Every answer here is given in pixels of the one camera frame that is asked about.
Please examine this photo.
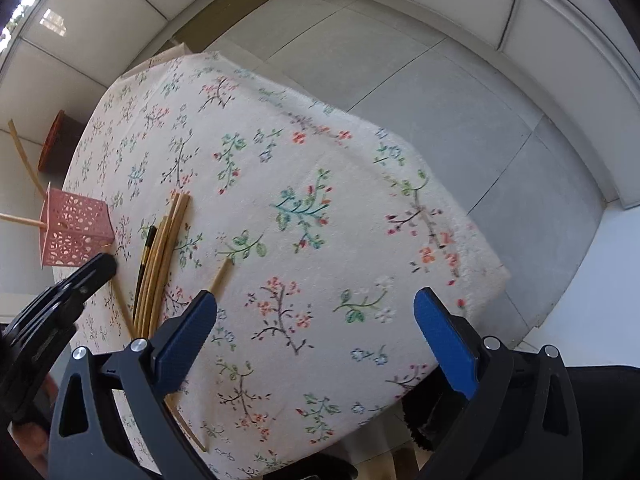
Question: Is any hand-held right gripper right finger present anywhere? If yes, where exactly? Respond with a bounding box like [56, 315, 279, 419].
[413, 287, 584, 480]

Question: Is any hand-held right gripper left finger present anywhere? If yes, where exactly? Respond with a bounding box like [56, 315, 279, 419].
[47, 289, 219, 480]

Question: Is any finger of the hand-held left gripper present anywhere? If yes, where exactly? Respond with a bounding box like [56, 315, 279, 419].
[50, 252, 117, 311]

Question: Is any pink perforated utensil holder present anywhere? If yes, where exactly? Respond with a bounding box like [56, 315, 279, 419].
[39, 182, 113, 268]

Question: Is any black chopstick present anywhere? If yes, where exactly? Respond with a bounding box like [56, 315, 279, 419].
[132, 225, 158, 321]

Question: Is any bundle of wooden chopsticks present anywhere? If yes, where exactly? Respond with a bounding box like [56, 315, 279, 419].
[131, 191, 193, 341]

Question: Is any brown trash bin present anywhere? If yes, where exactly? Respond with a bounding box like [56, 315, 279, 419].
[37, 109, 86, 173]

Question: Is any floral tablecloth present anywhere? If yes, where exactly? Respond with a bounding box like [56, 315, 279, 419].
[52, 44, 511, 480]

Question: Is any brown floor mat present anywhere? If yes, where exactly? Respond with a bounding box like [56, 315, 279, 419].
[172, 0, 301, 53]

